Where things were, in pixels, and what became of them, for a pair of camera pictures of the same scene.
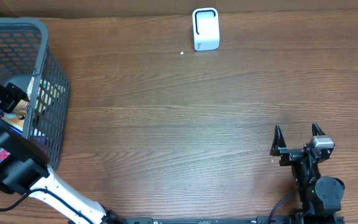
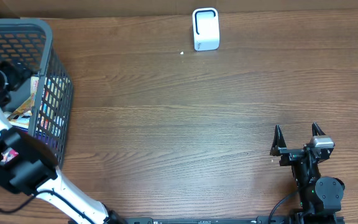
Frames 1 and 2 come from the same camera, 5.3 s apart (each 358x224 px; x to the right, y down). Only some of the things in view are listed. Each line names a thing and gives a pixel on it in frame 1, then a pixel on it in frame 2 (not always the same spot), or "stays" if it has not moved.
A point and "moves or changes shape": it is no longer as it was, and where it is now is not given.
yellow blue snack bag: [14, 119] moves or changes shape
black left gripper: [10, 96] -> [15, 78]
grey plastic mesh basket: [12, 50] stays
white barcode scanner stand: [206, 28] stays
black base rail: [267, 219] stays
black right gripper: [289, 155] stays
